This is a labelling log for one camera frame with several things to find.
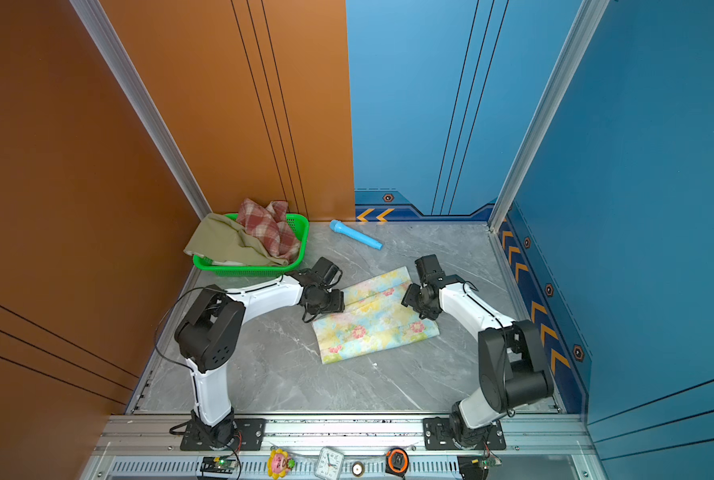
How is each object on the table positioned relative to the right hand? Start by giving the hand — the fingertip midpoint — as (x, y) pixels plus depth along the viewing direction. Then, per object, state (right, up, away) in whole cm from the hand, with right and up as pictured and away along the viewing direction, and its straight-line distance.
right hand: (408, 304), depth 91 cm
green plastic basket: (-38, +26, +19) cm, 50 cm away
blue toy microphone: (-24, +26, +25) cm, 43 cm away
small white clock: (-22, -33, -23) cm, 45 cm away
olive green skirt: (-64, +20, +12) cm, 68 cm away
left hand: (-21, -1, +4) cm, 22 cm away
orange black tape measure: (-6, -32, -24) cm, 40 cm away
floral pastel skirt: (-11, -4, +1) cm, 12 cm away
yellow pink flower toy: (-33, -31, -25) cm, 52 cm away
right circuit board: (+13, -35, -21) cm, 43 cm away
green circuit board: (-48, -35, -20) cm, 63 cm away
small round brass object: (-15, -32, -25) cm, 44 cm away
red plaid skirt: (-46, +26, +11) cm, 54 cm away
